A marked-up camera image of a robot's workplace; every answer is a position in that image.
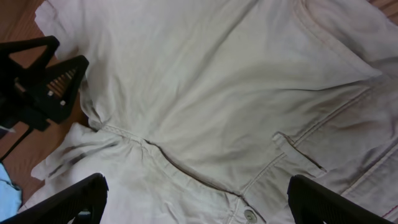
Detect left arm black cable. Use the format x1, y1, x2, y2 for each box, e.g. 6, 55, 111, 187
0, 126, 35, 162

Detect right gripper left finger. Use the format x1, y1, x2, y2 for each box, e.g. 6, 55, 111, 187
2, 173, 108, 224

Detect light blue garment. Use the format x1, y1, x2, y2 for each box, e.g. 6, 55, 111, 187
0, 164, 22, 221

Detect beige shorts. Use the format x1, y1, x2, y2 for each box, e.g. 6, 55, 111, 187
24, 0, 397, 223

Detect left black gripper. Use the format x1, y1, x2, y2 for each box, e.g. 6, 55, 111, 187
1, 36, 89, 131

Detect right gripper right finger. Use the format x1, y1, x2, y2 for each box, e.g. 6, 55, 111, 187
287, 175, 392, 224

